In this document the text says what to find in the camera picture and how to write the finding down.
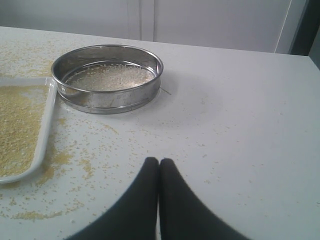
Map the white square plastic tray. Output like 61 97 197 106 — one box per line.
0 77 57 185

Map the round steel mesh sieve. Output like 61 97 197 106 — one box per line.
51 44 164 114

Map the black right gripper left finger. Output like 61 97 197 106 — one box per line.
68 157 159 240

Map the white cabinet behind table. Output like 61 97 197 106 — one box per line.
0 0 307 54

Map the yellow and white grain mix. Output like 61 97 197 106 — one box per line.
65 64 154 91

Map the yellow sieved millet in tray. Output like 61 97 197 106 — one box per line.
0 85 49 177

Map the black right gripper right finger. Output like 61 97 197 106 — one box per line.
158 158 247 240

